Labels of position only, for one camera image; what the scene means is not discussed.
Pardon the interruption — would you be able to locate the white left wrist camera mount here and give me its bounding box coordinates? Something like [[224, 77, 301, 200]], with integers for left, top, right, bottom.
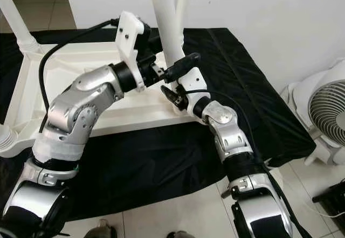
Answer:
[[117, 11, 147, 92]]

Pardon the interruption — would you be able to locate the black table cloth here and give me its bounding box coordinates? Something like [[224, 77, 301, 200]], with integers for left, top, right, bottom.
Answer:
[[0, 28, 318, 222]]

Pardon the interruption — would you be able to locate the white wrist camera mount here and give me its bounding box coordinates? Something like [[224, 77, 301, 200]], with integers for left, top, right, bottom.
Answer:
[[179, 67, 208, 112], [117, 11, 147, 92]]

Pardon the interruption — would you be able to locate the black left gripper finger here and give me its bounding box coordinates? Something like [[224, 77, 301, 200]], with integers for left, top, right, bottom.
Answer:
[[163, 53, 201, 82], [137, 25, 163, 54]]

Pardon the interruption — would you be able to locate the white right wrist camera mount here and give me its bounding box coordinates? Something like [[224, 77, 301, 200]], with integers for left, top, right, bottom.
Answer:
[[179, 67, 208, 112]]

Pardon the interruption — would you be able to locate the black plastic floor crate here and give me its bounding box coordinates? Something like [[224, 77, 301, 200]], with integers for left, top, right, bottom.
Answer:
[[313, 179, 345, 220]]

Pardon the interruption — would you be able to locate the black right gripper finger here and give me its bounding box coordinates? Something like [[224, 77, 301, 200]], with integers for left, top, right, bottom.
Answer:
[[160, 84, 181, 105]]

